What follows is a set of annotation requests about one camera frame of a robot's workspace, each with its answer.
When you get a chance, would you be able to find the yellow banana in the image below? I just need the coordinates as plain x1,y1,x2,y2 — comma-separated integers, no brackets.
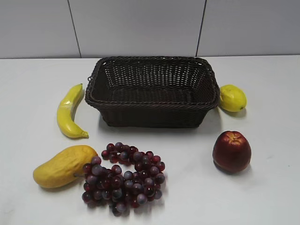
57,83,89,139

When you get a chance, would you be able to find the yellow lemon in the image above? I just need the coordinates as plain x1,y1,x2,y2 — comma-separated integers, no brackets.
220,84,247,113

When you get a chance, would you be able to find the red apple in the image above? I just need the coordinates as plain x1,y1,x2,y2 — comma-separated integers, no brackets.
212,131,252,173

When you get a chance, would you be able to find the dark brown wicker basket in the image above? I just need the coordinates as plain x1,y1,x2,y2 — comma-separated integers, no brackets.
85,56,220,128

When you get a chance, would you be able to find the purple grape bunch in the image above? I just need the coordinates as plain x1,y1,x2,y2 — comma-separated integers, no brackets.
82,142,165,216

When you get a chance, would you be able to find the yellow mango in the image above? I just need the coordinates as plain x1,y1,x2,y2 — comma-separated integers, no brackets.
33,145,98,188

